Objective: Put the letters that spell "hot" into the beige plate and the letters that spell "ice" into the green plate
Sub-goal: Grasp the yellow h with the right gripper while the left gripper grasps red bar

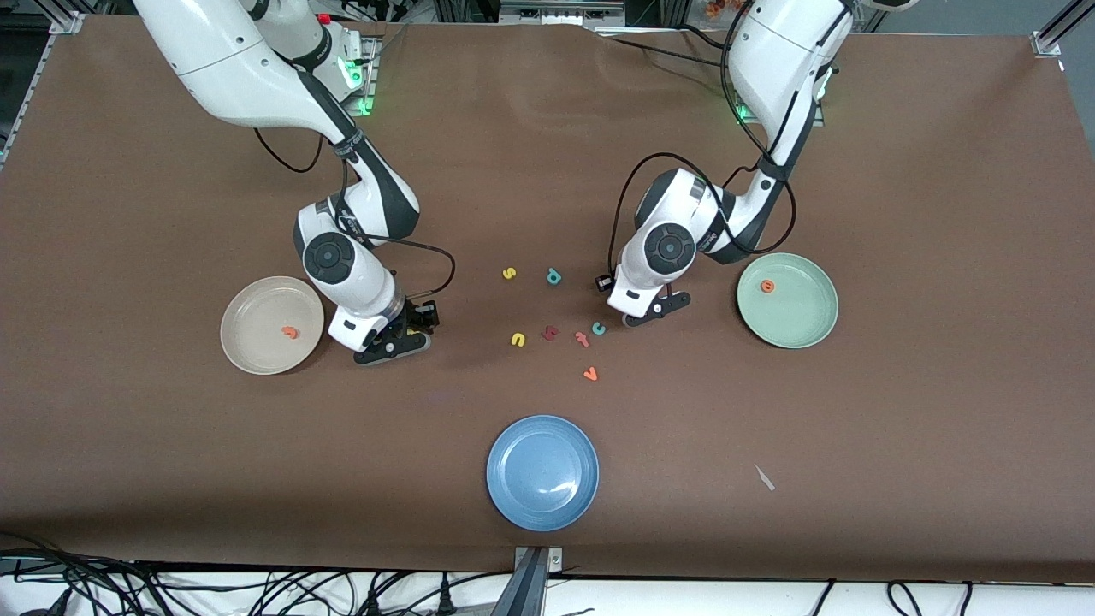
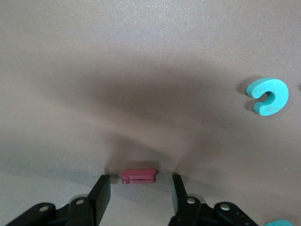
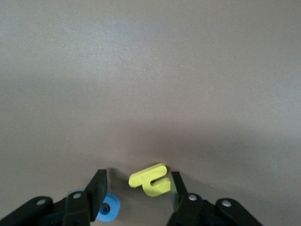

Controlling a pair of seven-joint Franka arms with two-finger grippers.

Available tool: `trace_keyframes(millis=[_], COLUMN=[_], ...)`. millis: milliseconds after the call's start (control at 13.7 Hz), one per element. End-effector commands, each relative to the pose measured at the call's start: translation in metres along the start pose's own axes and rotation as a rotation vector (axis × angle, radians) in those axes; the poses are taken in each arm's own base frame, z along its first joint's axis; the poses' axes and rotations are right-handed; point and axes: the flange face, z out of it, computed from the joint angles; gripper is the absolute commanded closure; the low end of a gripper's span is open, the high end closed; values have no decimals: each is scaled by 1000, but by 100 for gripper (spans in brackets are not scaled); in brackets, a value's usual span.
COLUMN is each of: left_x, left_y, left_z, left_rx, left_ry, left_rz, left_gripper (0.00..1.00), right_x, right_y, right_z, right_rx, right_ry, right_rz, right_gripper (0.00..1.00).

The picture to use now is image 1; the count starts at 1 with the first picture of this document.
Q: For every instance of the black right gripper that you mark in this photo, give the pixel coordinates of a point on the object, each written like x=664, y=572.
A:
x=417, y=316

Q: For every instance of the aluminium frame profile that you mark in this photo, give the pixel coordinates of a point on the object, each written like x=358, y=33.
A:
x=67, y=21
x=1048, y=38

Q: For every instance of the small white paper scrap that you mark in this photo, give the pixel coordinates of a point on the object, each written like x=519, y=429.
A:
x=764, y=477

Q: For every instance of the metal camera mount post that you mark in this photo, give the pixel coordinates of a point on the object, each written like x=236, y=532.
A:
x=532, y=582

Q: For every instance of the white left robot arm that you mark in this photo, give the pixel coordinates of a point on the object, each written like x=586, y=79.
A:
x=787, y=51

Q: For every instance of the green plate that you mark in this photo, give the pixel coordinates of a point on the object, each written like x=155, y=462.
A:
x=787, y=316

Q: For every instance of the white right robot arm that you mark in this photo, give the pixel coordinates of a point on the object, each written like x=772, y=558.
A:
x=222, y=60

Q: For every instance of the brown table cover sheet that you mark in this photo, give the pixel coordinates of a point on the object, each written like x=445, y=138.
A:
x=547, y=171

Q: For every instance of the blue plate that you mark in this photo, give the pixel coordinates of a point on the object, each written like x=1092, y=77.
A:
x=542, y=473

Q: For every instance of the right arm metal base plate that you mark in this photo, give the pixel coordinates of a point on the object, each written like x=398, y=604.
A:
x=369, y=101

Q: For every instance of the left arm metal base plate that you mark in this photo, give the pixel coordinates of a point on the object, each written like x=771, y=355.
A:
x=819, y=120

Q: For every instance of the orange background object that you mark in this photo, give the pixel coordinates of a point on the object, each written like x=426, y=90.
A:
x=717, y=7

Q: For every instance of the grey metal box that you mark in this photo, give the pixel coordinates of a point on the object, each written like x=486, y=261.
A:
x=560, y=12

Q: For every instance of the black power plug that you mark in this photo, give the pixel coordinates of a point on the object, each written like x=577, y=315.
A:
x=445, y=595
x=374, y=603

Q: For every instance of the beige brown plate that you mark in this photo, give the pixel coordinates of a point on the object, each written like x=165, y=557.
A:
x=257, y=342

